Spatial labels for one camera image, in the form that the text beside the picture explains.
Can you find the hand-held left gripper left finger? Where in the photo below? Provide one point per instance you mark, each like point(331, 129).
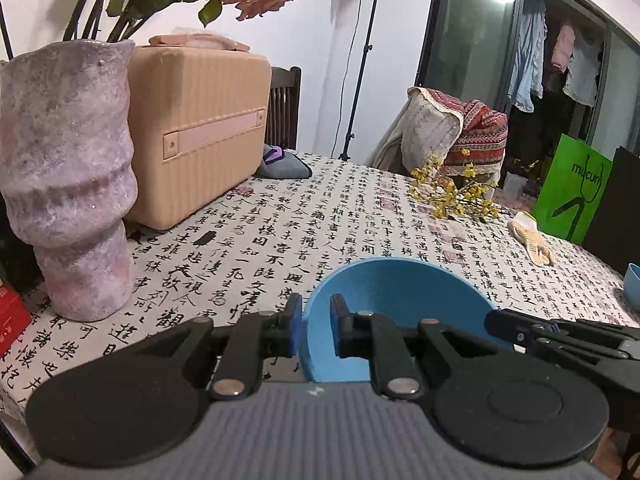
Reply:
point(295, 324)

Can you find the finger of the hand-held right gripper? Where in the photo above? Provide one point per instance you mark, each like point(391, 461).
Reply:
point(510, 327)
point(600, 335)

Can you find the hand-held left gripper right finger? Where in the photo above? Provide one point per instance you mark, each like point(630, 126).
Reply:
point(339, 325)

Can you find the blue bowl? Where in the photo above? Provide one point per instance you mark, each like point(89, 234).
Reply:
point(632, 282)
point(400, 285)

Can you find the cream knitted work glove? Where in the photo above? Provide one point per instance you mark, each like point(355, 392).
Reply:
point(530, 237)

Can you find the black paper bag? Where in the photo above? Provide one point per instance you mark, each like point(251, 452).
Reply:
point(615, 220)

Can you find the green paper bag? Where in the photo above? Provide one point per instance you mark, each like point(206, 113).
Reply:
point(565, 195)

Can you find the yellow flower branch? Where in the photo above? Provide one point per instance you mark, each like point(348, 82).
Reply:
point(450, 195)

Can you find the grey purple fabric pouch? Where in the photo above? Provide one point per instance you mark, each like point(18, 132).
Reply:
point(282, 165)

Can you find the red patterned blanket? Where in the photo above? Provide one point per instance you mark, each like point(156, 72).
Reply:
point(480, 145)

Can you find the beige cloth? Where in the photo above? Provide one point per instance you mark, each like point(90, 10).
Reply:
point(390, 145)

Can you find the grey lace-trimmed cushion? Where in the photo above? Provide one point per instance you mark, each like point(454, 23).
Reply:
point(430, 130)

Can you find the dark wooden chair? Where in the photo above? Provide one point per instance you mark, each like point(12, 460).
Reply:
point(282, 110)

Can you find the pink hard-shell suitcase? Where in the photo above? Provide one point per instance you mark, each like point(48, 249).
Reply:
point(200, 110)

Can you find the white hanging garment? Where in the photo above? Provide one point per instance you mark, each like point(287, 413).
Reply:
point(582, 75)

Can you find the purple ceramic vase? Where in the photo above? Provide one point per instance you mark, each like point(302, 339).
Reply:
point(70, 185)

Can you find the light blue hanging shirt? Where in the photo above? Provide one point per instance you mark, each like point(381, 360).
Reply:
point(527, 60)

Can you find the red box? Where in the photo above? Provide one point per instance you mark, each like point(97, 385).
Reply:
point(12, 315)

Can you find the pink hanging garment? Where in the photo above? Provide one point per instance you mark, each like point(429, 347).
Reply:
point(563, 50)

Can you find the dark sliding glass door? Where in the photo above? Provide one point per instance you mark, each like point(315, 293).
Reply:
point(470, 35)

